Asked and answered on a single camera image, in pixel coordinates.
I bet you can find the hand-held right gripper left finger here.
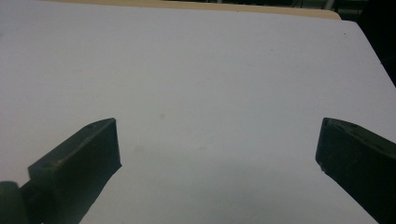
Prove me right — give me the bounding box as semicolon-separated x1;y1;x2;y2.
19;117;122;224

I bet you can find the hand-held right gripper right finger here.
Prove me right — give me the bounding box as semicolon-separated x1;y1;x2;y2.
315;117;396;224

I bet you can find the beige wooden table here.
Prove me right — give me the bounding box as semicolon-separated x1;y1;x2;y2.
40;0;343;21

